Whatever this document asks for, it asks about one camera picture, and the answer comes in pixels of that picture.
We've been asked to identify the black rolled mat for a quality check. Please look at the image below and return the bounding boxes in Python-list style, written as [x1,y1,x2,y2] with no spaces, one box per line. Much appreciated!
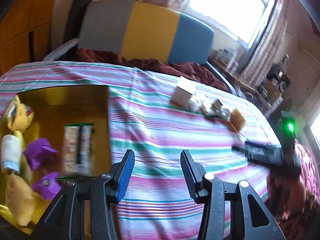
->
[64,0,94,42]

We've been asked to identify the clear biscuit bag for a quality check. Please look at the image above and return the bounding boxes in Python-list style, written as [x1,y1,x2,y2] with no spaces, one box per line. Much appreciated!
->
[57,122,95,179]

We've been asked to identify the pink patterned clothing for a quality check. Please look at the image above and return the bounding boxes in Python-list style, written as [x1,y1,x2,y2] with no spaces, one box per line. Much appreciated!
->
[294,141,320,205]

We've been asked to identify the pale cardboard box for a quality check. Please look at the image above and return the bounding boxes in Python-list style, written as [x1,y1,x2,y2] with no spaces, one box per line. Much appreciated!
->
[171,76,196,106]

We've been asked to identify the wooden side desk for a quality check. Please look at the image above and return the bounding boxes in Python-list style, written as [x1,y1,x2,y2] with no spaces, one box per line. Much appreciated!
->
[212,55,273,105]

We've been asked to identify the striped bedsheet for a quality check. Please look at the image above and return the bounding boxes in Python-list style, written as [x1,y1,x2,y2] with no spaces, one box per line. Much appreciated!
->
[0,60,283,238]

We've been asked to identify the grey bed rail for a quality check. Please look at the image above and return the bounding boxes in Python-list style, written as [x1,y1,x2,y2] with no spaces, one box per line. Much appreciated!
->
[205,60,239,95]

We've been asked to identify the small beige box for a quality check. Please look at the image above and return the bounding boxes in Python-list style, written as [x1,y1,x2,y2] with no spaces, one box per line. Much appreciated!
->
[201,99,213,113]

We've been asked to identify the large window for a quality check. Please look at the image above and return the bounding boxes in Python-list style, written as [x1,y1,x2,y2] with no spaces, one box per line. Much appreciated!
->
[186,0,274,48]

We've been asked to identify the small window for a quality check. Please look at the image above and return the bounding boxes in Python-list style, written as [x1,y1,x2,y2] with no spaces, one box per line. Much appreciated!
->
[309,124,320,143]

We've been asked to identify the dark red blanket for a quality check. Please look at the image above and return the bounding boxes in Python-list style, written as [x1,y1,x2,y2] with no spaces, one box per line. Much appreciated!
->
[75,47,229,92]

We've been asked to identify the grey padded armrest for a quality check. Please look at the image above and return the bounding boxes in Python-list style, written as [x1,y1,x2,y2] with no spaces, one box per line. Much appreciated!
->
[42,39,78,61]

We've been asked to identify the dark shelf clutter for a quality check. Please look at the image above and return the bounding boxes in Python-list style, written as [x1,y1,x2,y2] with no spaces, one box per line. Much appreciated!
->
[257,55,292,105]

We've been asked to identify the purple snack packet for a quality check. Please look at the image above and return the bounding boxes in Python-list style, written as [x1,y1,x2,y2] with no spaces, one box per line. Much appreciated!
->
[23,137,58,171]
[31,172,62,200]

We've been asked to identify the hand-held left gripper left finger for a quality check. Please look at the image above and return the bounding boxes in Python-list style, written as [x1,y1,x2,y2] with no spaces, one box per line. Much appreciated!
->
[31,149,135,240]

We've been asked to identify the white roll packet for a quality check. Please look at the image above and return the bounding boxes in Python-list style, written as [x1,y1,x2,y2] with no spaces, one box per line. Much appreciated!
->
[1,134,22,175]

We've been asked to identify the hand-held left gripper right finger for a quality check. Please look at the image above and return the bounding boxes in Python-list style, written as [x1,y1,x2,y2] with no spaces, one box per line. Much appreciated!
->
[180,149,287,240]

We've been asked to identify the white boxes on sill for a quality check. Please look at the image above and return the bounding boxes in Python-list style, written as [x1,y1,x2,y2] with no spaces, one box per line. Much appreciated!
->
[220,47,238,70]

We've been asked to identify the wooden wardrobe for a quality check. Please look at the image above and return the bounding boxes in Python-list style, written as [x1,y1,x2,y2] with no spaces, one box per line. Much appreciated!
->
[0,0,60,74]

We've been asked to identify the gold tin box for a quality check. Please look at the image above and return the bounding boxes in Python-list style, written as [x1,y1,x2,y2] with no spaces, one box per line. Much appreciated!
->
[0,85,110,233]

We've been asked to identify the tan snack packet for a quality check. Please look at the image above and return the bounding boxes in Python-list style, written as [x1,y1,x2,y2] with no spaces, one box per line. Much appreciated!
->
[229,108,247,132]

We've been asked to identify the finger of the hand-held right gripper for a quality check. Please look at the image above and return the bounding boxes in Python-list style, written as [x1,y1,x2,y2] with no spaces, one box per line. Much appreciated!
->
[232,145,278,167]
[244,140,282,154]

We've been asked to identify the person's right hand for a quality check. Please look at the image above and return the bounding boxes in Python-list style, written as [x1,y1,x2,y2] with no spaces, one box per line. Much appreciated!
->
[266,174,307,207]

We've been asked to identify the grey yellow blue headboard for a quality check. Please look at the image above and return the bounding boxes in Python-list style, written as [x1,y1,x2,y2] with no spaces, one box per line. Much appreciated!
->
[77,0,215,64]

